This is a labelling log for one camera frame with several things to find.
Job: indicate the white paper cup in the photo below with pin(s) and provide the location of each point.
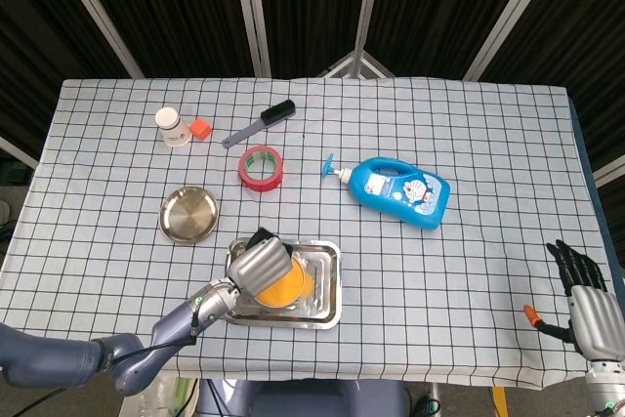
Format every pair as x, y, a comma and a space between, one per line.
173, 131

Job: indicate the white checked tablecloth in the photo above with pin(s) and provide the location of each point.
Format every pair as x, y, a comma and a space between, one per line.
439, 290

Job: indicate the blue pump detergent bottle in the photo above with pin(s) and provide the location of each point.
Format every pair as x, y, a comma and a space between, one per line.
405, 192

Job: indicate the orange-yellow powder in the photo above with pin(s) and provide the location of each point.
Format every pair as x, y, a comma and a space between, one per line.
280, 287

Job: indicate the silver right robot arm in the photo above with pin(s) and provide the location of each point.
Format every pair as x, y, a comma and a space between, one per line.
608, 387

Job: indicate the rectangular steel tray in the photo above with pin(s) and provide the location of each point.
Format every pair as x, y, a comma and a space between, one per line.
322, 309

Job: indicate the orange cube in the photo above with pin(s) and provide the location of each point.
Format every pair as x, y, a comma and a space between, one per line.
200, 130

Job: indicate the white triangular partition foot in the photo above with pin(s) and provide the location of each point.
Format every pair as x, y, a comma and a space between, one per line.
363, 63

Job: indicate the blue grey robot torso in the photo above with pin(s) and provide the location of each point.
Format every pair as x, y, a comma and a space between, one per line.
303, 400

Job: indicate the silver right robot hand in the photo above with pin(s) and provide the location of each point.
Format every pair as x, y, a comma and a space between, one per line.
598, 314

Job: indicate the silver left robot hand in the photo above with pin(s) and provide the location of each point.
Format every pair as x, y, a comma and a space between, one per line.
261, 265

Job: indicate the grey brush with black bristles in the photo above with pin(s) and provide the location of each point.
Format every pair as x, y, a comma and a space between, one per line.
278, 110

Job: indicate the round steel plate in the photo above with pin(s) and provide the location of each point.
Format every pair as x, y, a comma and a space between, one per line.
188, 214

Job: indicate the red tape roll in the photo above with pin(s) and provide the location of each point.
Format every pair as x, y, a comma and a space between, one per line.
261, 182

